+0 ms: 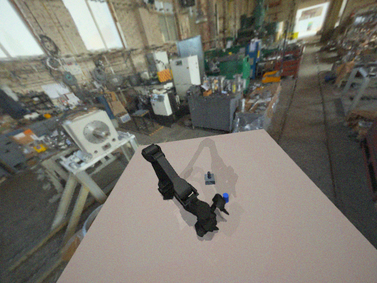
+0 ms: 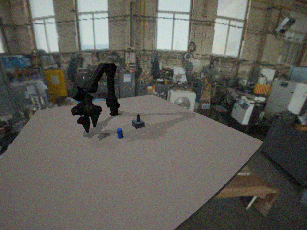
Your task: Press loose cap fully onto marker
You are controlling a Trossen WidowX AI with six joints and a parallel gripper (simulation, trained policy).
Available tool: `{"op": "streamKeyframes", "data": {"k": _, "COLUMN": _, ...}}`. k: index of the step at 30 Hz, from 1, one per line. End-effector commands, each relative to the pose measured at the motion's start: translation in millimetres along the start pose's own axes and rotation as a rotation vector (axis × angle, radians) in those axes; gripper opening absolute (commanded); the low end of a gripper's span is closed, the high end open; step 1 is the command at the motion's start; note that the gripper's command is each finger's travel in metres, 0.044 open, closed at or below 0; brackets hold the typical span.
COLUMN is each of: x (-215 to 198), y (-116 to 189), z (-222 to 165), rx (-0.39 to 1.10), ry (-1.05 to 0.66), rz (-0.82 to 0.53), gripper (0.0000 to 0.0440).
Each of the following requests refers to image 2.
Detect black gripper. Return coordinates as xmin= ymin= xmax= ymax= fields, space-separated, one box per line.
xmin=77 ymin=101 xmax=102 ymax=133

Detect blue cylinder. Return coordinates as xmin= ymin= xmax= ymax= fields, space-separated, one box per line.
xmin=117 ymin=128 xmax=123 ymax=139

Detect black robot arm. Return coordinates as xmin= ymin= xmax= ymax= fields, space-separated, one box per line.
xmin=69 ymin=63 xmax=120 ymax=116

